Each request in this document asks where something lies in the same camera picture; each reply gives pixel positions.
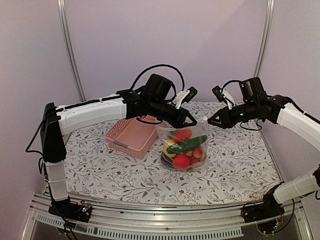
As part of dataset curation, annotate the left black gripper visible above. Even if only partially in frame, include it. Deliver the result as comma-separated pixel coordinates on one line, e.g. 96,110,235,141
148,97,198,129

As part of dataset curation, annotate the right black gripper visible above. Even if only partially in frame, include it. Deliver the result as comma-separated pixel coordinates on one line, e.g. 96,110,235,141
207,100,258,129

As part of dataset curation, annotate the green toy cucumber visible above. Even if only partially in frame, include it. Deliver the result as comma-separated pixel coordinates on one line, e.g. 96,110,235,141
166,135,208,154

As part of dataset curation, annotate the yellow toy pepper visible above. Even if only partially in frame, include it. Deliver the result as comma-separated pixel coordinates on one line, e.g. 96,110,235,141
162,139,177,158

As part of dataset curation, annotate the clear zip top bag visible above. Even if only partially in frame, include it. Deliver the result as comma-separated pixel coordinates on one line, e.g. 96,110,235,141
156,117,209,172

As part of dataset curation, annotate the purple toy eggplant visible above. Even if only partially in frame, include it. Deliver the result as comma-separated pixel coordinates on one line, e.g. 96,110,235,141
160,154,174,169

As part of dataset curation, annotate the pink plastic basket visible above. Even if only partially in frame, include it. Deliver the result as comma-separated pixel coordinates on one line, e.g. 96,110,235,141
105,118,158,160

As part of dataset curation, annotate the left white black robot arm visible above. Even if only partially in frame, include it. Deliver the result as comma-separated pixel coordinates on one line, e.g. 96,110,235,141
35,87,197,217

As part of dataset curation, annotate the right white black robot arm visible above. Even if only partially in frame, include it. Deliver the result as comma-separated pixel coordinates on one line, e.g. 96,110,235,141
207,95,320,218

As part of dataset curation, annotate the floral patterned table mat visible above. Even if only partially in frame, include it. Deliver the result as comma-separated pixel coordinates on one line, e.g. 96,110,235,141
64,121,282,205

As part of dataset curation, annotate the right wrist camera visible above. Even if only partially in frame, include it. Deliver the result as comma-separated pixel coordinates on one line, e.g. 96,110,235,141
212,77,268,110

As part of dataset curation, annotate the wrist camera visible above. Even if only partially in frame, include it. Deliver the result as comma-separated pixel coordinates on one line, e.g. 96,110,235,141
140,73,198,110
212,77,268,110

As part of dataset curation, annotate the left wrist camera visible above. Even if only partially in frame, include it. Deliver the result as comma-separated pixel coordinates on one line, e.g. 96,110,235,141
140,73,198,110

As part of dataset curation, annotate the front aluminium rail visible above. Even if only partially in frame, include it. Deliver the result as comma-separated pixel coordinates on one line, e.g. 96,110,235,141
21,191,315,240

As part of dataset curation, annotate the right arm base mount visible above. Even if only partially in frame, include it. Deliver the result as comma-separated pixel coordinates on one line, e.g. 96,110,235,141
240,201,285,235

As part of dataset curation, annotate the right aluminium frame post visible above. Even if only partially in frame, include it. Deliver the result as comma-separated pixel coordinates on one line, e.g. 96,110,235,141
253,0,275,77

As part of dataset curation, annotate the aluminium frame post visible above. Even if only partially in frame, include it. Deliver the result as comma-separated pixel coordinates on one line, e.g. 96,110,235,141
56,0,86,102
253,0,275,77

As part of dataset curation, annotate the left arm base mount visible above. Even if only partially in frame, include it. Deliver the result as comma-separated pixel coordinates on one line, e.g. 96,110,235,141
48,197,92,223

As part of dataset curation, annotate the left aluminium frame post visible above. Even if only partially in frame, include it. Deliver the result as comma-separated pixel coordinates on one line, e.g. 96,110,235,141
56,0,86,102

